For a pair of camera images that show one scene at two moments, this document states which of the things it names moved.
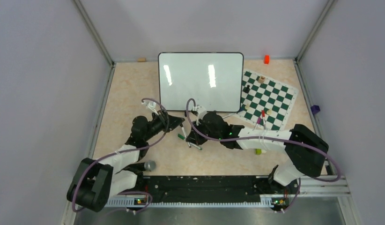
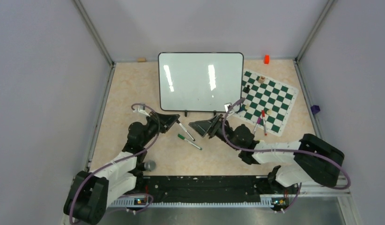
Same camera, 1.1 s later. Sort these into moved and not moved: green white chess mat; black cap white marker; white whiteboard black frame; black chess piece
Moved: black cap white marker
Not moved: green white chess mat; white whiteboard black frame; black chess piece
